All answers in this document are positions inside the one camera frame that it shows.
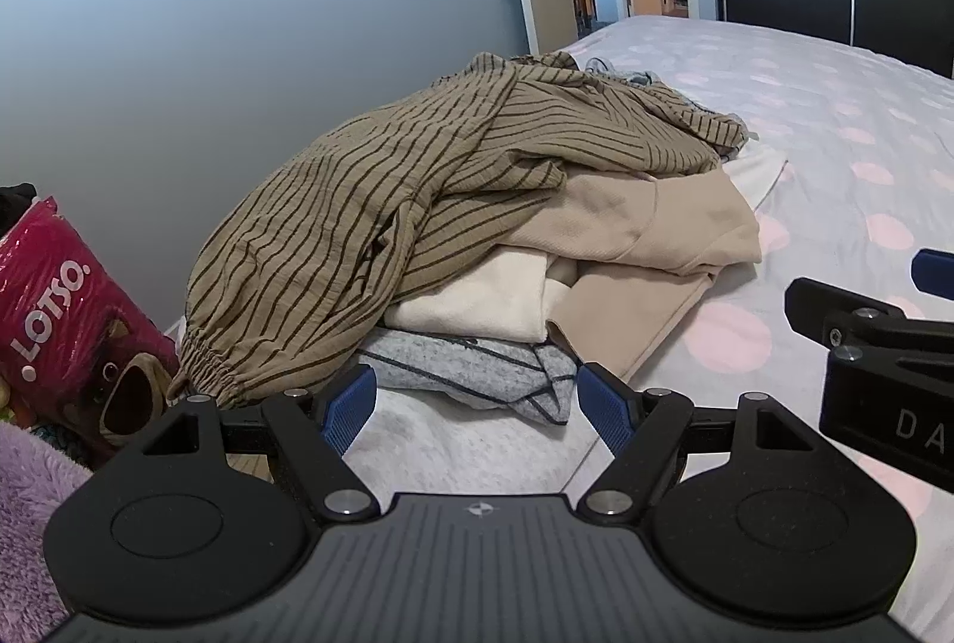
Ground olive striped trousers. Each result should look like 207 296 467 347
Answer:
171 52 749 407

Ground beige garment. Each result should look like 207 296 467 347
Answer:
506 168 761 381

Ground polka dot bed sheet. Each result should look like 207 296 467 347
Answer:
342 14 954 643

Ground grey patterned garment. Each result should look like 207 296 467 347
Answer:
356 328 577 425

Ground cream white garment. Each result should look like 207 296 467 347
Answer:
383 142 786 342

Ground pink Lotso bag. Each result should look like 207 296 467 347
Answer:
2 197 178 454

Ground purple fluffy blanket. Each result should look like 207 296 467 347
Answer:
0 423 91 641

